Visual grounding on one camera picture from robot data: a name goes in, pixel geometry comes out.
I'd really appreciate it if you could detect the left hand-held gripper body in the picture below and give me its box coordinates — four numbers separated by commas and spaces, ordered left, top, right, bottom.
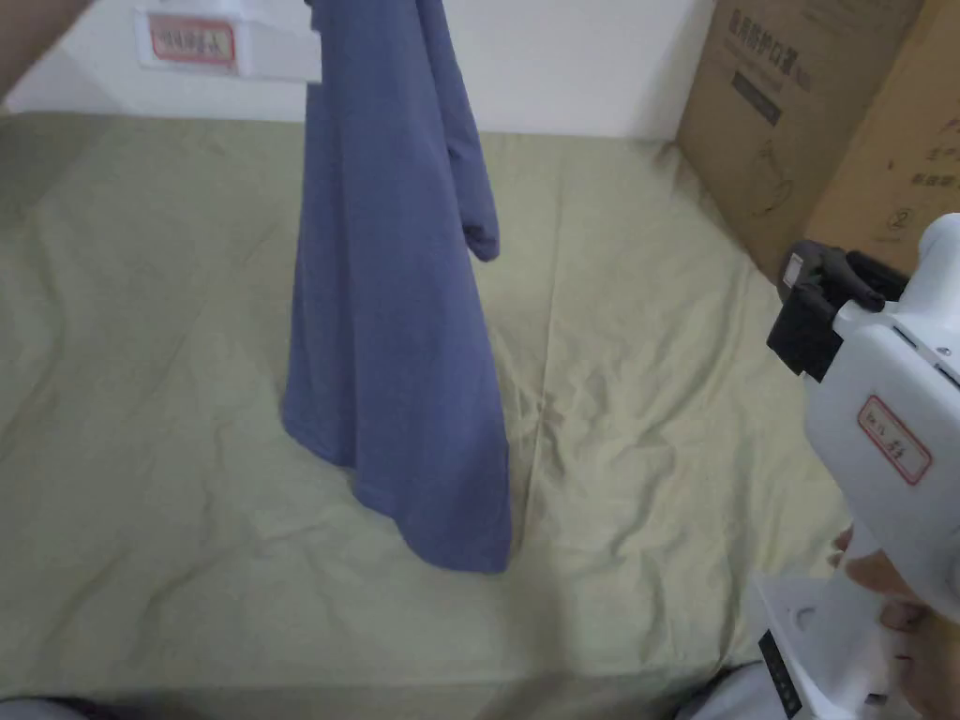
133, 0, 325, 87

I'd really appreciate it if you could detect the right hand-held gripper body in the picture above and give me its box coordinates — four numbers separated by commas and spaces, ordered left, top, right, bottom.
752, 213, 960, 720

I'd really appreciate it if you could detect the dark blue shirt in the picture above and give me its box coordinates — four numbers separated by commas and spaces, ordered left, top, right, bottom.
280, 0, 516, 576

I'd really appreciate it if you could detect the person's left forearm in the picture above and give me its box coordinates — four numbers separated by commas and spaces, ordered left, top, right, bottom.
0, 0, 100, 102

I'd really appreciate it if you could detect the person's right hand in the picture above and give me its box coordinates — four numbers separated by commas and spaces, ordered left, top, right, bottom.
828, 523, 935, 720

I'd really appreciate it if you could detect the brown cardboard carton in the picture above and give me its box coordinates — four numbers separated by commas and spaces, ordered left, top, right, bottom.
805, 0, 960, 265
677, 0, 927, 285

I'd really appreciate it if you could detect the bed with pale green sheet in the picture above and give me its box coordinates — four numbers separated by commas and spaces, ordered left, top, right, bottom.
0, 111, 855, 720

